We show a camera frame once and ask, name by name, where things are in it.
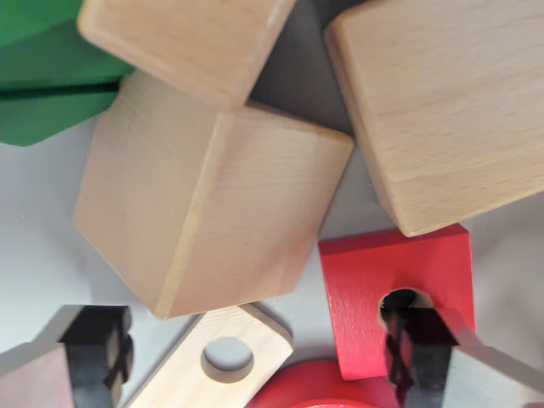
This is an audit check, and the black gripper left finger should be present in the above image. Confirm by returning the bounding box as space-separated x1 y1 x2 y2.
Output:
0 303 135 408

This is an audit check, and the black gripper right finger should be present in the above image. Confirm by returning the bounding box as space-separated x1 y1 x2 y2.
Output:
384 306 544 408

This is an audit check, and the wooden strip with holes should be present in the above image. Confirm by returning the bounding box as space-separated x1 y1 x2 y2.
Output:
122 303 294 408

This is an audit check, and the red cube with hole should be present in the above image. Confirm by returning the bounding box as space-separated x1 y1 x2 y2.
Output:
318 224 476 382

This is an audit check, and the red wooden wheel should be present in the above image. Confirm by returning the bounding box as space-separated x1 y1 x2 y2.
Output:
254 360 400 408

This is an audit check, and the natural wooden block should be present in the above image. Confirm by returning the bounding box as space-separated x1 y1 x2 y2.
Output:
77 0 298 112
324 0 544 238
71 70 356 320

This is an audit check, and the small green wooden block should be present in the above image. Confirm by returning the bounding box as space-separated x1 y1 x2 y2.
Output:
0 0 137 148

